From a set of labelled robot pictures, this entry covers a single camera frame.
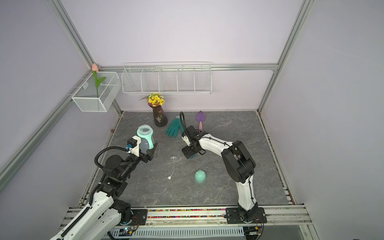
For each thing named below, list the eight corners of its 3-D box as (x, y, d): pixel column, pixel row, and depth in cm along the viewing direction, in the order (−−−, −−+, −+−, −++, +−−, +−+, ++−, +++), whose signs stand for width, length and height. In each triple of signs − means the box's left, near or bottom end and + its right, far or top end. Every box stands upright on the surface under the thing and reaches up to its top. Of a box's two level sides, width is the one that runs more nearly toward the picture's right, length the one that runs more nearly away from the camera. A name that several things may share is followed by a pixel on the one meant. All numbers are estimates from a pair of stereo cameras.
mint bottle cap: (193, 178, 88) (193, 176, 85) (198, 170, 91) (198, 167, 88) (202, 184, 86) (202, 182, 83) (207, 176, 89) (207, 173, 86)
